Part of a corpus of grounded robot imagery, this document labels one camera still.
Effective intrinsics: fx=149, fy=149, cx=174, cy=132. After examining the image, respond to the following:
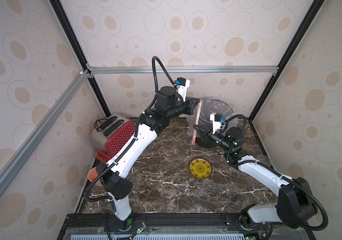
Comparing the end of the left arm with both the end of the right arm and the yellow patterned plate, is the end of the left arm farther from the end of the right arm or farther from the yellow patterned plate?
the yellow patterned plate

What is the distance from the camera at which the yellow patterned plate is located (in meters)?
0.91

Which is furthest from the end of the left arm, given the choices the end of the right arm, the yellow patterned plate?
the yellow patterned plate
